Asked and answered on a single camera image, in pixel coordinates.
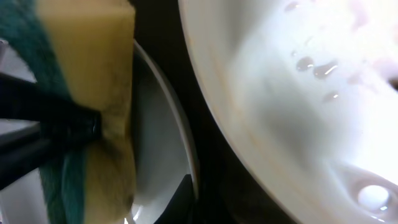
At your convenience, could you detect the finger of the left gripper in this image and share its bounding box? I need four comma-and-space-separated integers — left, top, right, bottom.
1, 73, 102, 189

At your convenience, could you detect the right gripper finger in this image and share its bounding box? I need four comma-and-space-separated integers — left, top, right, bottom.
154, 174, 195, 224

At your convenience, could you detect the white plate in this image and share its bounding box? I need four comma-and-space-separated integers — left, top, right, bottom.
1, 40, 200, 224
178, 0, 397, 223

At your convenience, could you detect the green yellow sponge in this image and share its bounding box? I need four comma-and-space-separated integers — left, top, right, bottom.
1, 0, 136, 224

